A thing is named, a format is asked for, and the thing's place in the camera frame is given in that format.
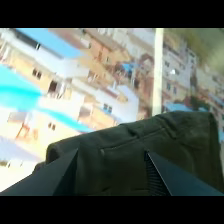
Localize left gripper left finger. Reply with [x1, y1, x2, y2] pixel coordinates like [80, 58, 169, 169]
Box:
[0, 147, 80, 197]

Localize dark green trousers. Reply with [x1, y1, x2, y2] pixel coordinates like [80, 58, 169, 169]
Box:
[31, 110, 224, 197]

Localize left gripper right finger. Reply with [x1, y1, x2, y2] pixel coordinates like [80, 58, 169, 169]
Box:
[143, 149, 224, 197]

